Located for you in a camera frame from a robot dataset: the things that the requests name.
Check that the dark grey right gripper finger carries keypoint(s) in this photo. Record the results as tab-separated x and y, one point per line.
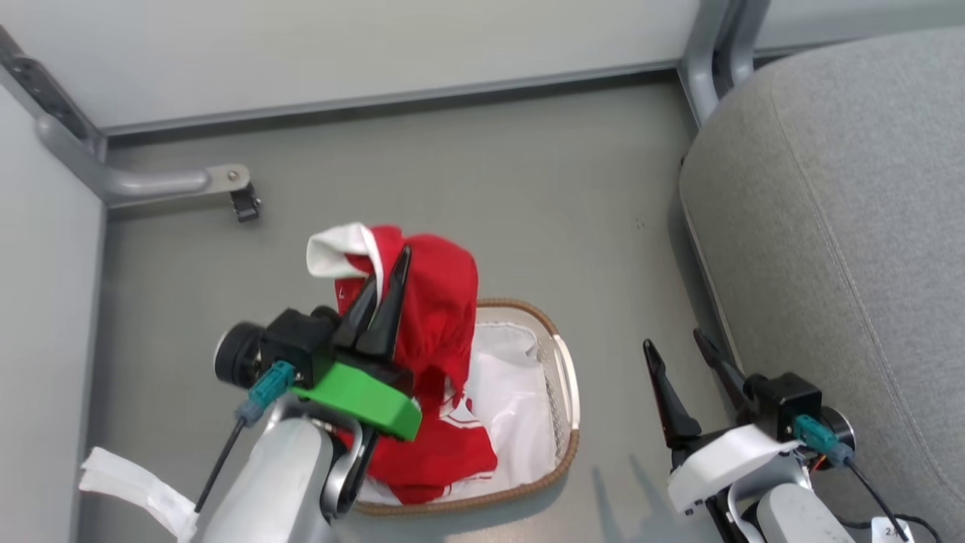
671	407
727	373

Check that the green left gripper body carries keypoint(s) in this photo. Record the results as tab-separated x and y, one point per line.
362	396

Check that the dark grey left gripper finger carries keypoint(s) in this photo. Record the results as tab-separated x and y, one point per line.
356	320
390	309

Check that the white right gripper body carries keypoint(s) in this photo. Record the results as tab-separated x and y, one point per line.
724	460

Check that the red garment with white trim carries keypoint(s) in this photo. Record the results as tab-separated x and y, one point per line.
437	317

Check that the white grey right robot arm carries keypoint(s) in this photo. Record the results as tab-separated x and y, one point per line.
791	516

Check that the white woven laundry basket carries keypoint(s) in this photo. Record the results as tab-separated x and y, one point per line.
562	377

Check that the white fabric basket liner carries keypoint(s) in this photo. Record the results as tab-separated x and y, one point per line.
513	407

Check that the small black caster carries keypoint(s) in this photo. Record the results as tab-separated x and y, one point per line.
245	204

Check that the small white paper tag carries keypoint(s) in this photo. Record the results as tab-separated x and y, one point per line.
892	530

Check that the grey fabric sofa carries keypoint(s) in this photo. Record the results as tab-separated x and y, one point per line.
844	226

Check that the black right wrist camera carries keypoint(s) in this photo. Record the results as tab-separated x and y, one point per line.
788	400

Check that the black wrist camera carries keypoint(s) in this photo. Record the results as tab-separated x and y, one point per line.
290	343
788	400

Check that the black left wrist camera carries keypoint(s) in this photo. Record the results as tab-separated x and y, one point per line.
290	343

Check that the grey wall base rail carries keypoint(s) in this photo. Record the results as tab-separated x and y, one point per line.
392	98

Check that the grey metal frame leg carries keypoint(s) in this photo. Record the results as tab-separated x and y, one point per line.
151	182

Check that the grey metal frame post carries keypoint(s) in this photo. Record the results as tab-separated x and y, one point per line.
701	60

